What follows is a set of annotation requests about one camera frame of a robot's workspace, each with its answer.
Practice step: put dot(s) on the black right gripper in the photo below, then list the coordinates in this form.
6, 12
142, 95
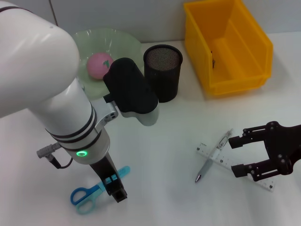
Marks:
287, 146

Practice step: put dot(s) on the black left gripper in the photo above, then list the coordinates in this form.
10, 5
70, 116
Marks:
105, 169

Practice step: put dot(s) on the blue capped scissors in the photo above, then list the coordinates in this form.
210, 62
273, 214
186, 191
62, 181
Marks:
87, 191

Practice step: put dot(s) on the green plastic wrapper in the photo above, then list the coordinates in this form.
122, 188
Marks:
213, 61

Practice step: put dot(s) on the pink toy peach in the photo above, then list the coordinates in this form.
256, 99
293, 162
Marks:
96, 67

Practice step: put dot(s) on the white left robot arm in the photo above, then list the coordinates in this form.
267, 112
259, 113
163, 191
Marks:
42, 70

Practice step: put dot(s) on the clear plastic ruler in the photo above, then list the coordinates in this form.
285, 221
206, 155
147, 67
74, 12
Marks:
214, 156

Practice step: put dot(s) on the silver ballpoint pen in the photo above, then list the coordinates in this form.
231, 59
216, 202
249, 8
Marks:
205, 168

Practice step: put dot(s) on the black mesh pen cup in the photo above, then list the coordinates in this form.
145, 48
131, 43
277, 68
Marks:
164, 70

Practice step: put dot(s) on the pale green glass fruit plate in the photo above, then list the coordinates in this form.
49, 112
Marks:
122, 44

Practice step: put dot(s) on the yellow plastic bin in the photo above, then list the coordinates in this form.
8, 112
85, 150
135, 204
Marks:
244, 70

